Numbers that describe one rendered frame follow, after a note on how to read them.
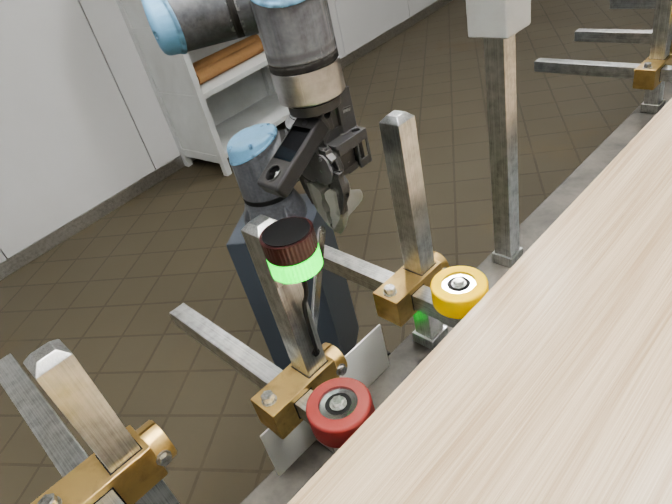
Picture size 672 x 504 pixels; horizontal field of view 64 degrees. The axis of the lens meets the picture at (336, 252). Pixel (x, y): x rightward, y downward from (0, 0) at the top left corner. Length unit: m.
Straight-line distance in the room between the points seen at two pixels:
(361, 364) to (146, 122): 2.91
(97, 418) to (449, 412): 0.37
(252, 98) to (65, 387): 3.65
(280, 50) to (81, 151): 2.82
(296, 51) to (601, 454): 0.54
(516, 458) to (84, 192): 3.13
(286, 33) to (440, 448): 0.49
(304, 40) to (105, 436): 0.48
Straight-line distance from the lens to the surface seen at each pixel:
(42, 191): 3.40
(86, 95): 3.45
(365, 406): 0.65
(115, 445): 0.62
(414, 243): 0.83
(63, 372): 0.55
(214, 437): 1.92
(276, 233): 0.59
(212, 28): 0.80
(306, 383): 0.75
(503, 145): 0.99
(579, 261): 0.83
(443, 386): 0.67
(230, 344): 0.86
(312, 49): 0.69
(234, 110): 4.00
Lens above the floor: 1.42
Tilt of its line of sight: 35 degrees down
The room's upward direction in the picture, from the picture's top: 15 degrees counter-clockwise
